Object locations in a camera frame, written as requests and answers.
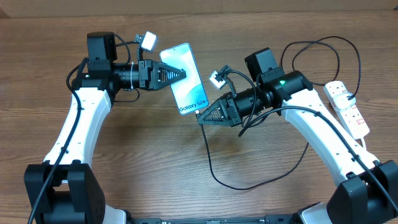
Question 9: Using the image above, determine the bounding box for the white power strip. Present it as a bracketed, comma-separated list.
[323, 81, 370, 139]

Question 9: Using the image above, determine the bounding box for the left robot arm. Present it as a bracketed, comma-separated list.
[24, 32, 187, 223]

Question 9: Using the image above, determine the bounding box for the brown cardboard backdrop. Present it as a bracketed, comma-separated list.
[1, 0, 397, 18]

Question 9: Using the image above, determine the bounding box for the Samsung Galaxy smartphone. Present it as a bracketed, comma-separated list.
[159, 43, 208, 115]

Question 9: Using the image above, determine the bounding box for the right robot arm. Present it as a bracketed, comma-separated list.
[197, 48, 397, 223]

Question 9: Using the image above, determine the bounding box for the black USB charging cable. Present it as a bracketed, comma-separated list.
[195, 35, 362, 191]

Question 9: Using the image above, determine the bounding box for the white charger adapter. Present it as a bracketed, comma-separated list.
[332, 92, 356, 111]

